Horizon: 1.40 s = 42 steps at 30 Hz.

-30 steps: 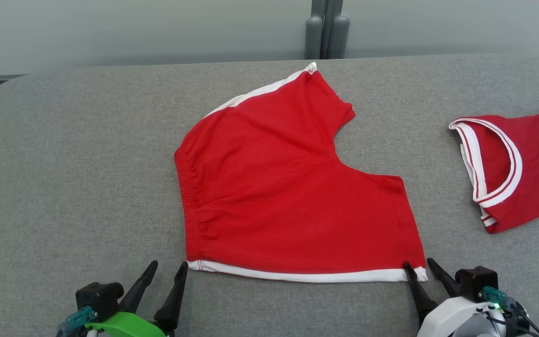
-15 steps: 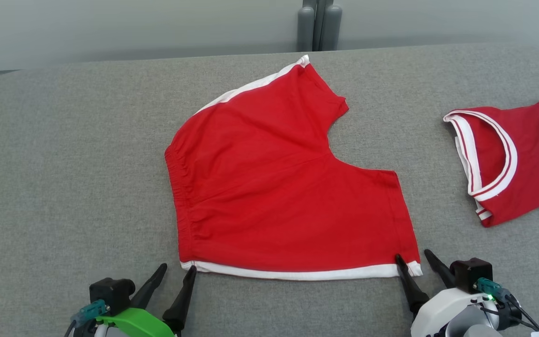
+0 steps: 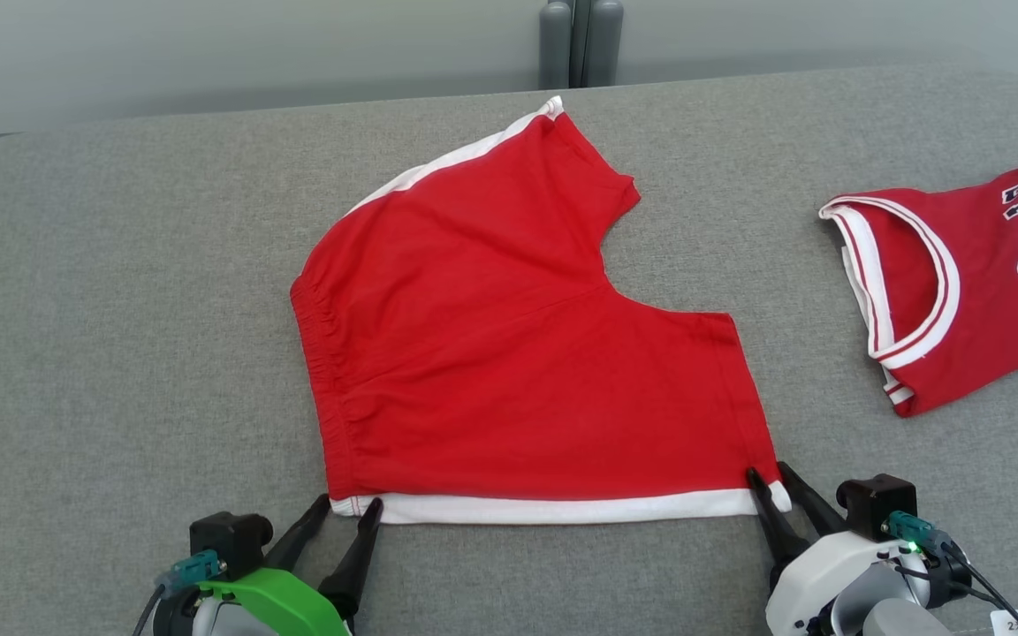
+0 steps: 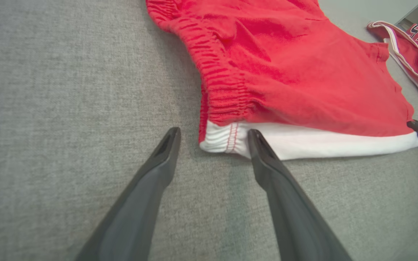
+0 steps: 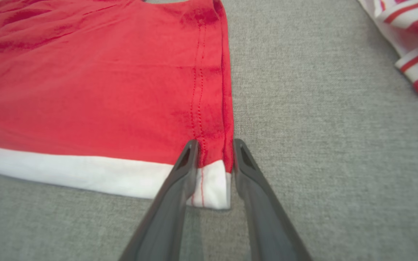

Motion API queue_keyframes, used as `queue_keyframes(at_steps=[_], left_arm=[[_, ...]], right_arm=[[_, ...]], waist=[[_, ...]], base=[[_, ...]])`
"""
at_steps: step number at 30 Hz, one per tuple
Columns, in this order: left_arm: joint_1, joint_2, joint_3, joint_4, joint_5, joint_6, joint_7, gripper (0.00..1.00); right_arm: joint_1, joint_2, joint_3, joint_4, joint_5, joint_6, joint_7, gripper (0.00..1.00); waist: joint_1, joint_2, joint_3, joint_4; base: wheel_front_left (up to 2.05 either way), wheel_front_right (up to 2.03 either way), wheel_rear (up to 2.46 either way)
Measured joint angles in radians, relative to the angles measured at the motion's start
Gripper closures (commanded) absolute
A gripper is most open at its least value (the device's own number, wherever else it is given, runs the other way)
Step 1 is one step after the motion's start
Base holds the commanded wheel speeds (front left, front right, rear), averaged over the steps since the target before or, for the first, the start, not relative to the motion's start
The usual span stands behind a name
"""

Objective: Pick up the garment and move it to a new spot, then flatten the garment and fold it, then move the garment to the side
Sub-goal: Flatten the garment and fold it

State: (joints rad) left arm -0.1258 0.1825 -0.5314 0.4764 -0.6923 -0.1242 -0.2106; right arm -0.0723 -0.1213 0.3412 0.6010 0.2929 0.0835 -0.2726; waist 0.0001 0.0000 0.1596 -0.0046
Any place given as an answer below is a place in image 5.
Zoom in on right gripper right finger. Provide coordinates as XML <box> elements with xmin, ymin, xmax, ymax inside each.
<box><xmin>232</xmin><ymin>138</ymin><xmax>313</xmax><ymax>261</ymax></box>

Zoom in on red white striped garment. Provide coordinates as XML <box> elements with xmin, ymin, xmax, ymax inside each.
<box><xmin>357</xmin><ymin>0</ymin><xmax>418</xmax><ymax>98</ymax></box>

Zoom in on red jersey black number print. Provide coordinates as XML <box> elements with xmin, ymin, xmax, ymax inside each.
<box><xmin>0</xmin><ymin>0</ymin><xmax>235</xmax><ymax>210</ymax></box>

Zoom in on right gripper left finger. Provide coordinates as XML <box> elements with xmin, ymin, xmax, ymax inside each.
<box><xmin>118</xmin><ymin>140</ymin><xmax>199</xmax><ymax>261</ymax></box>

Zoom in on grey fabric sofa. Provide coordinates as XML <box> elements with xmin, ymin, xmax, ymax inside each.
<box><xmin>0</xmin><ymin>0</ymin><xmax>418</xmax><ymax>261</ymax></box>

